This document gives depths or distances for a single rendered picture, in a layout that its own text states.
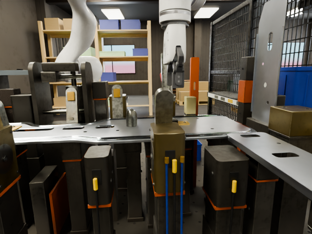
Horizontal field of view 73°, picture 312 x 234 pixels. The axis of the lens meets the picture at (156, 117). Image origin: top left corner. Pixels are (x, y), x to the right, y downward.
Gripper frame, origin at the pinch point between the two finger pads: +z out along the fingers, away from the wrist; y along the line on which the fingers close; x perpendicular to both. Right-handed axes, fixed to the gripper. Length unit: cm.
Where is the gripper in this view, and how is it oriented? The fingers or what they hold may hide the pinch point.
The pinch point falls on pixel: (174, 83)
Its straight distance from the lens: 61.7
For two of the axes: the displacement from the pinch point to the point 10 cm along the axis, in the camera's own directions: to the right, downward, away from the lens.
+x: 9.9, -0.4, 1.0
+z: 0.2, 9.8, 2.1
